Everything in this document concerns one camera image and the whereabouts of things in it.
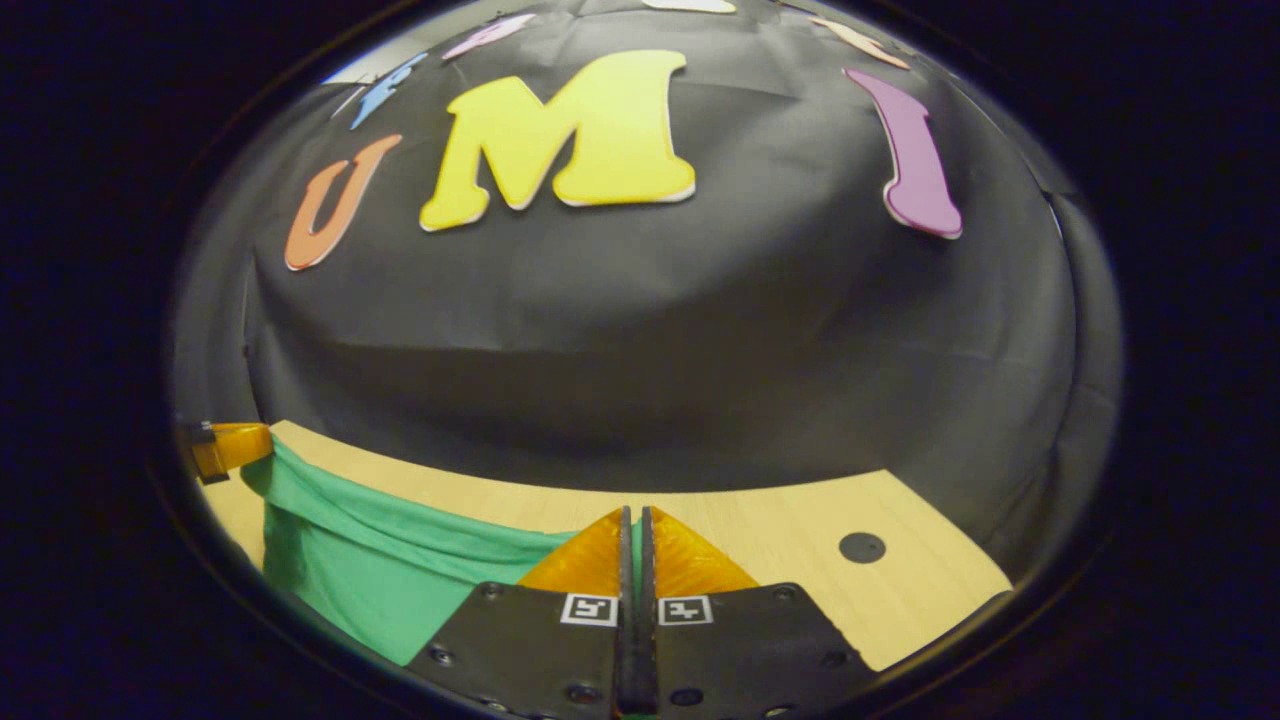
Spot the black backdrop cloth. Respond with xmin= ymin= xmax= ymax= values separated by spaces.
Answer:
xmin=170 ymin=0 xmax=1121 ymax=581

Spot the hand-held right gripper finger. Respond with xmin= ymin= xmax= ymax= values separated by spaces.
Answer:
xmin=640 ymin=506 xmax=881 ymax=720
xmin=405 ymin=506 xmax=634 ymax=720

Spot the green T-shirt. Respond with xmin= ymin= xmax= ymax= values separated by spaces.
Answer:
xmin=240 ymin=432 xmax=643 ymax=668

